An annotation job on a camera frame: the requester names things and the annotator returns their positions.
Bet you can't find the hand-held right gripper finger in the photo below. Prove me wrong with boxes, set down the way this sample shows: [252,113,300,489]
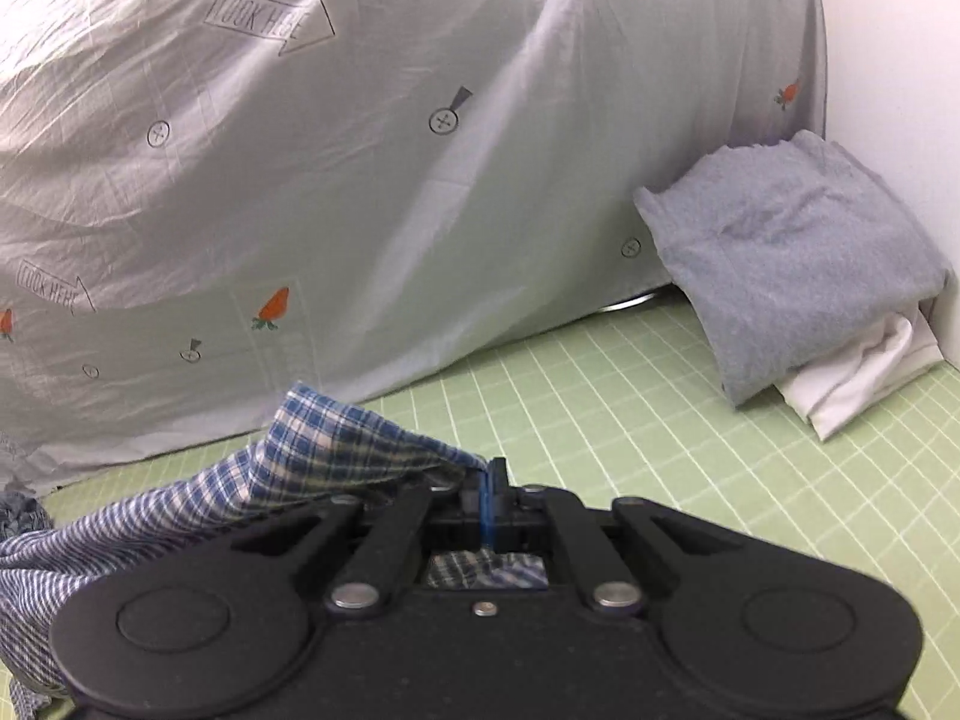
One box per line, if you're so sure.
[223,465,490,611]
[489,457,758,613]

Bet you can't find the blue plaid shirt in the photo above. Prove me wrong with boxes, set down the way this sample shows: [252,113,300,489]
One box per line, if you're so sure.
[0,381,548,720]

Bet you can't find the green grid mat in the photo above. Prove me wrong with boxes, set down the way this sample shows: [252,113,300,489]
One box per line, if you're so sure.
[0,286,960,720]

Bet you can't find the grey printed bed sheet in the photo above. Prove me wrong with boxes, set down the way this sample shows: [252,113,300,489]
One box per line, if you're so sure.
[0,0,830,492]

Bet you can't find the grey folded cloth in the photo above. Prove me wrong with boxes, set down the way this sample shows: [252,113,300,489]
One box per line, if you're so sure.
[632,129,952,411]

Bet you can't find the white folded cloth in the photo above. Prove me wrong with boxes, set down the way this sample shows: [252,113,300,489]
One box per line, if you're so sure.
[772,306,944,443]

